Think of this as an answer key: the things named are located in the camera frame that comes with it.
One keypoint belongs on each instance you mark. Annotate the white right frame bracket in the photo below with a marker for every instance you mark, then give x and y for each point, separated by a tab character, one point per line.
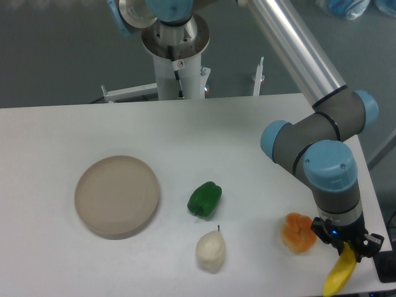
258	77

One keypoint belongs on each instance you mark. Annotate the yellow banana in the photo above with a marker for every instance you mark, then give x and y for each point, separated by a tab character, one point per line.
340	273

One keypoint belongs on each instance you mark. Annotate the white left frame bracket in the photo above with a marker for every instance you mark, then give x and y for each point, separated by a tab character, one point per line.
128	93

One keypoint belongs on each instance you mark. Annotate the black box at table edge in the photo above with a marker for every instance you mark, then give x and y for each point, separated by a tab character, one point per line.
384	263

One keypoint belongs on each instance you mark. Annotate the white frame bracket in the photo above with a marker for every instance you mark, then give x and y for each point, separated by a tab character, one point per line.
258	77
128	93

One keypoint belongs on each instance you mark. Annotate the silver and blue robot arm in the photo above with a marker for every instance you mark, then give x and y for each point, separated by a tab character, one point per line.
312	150

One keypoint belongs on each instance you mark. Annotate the white pear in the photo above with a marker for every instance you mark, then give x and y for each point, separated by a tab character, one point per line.
211	251

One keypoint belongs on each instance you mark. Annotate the green bell pepper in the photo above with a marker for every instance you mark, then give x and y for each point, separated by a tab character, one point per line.
203	201

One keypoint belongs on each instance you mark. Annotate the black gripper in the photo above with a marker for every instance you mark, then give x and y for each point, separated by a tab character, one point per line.
363	244

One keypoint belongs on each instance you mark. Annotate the blue plastic bag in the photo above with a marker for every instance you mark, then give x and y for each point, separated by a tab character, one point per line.
351	10

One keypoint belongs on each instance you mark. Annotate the beige round plate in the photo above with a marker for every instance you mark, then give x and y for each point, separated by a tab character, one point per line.
117	196

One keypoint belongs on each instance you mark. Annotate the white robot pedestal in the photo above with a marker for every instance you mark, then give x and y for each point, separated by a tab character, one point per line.
176	50

